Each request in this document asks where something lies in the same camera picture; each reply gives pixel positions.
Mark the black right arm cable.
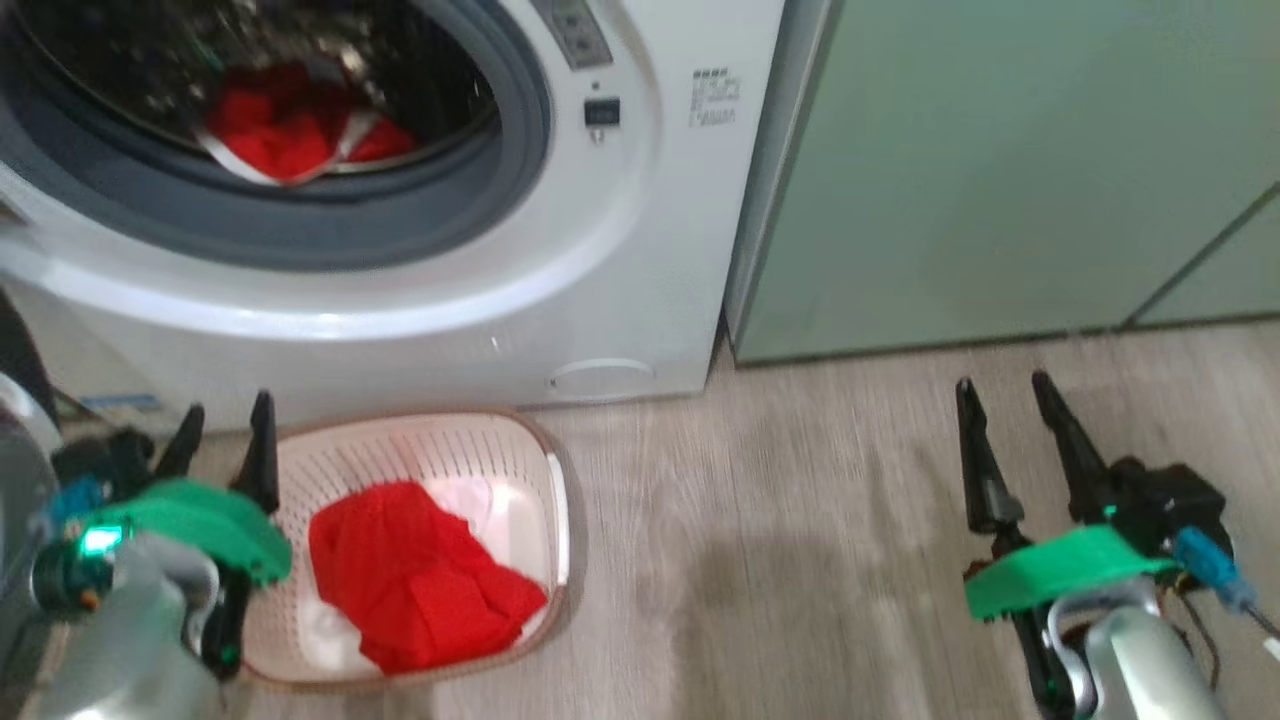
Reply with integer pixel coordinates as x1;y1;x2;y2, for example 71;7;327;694
1158;580;1280;693

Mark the blue left cable connector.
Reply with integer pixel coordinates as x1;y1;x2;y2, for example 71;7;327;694
42;478;109;529

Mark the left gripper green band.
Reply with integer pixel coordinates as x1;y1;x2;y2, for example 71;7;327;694
85;389;294;683

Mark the printed text washer sticker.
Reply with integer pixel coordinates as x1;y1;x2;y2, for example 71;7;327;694
688;68;743;129

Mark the plain red garment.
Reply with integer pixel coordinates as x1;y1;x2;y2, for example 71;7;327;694
307;481;550;677

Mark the pale green cabinet door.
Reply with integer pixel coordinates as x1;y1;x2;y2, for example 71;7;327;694
1128;185;1280;328

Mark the round washer filter cover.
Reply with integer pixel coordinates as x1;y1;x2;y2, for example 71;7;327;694
546;358;657;399

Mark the blue energy label sticker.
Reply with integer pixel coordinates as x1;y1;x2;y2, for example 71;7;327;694
80;393;163;416

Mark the blue cable connector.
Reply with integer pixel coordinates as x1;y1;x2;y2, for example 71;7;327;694
42;478;109;529
1170;527;1261;614

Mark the cream perforated laundry basket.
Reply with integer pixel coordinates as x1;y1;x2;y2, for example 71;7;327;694
232;408;573;693

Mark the red garment white trim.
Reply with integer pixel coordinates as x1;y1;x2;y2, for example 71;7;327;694
198;60;418;188

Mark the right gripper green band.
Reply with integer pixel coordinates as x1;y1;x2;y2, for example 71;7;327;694
954;369;1183;720

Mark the blue right cable connector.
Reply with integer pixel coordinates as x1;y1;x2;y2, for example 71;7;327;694
1170;527;1261;614

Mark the pale green cabinet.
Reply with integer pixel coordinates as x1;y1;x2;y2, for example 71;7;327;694
725;0;1280;363

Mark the white front-load washing machine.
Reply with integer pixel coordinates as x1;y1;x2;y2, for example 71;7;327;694
0;0;788;433

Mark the grey rubber door gasket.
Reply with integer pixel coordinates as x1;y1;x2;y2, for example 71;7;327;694
0;0;554;273

